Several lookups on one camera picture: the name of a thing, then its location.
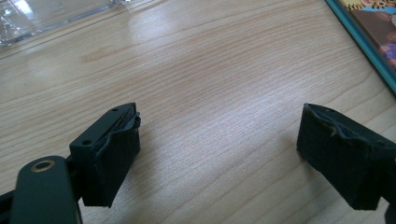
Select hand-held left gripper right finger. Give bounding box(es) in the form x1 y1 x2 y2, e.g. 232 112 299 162
296 103 396 211

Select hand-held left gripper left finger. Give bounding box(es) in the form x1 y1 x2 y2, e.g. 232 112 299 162
68 102 142 208

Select light blue monster picture book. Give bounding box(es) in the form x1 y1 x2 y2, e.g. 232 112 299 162
325 0 396 94

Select clear acrylic book rack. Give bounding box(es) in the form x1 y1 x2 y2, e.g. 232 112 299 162
0 0 153 48

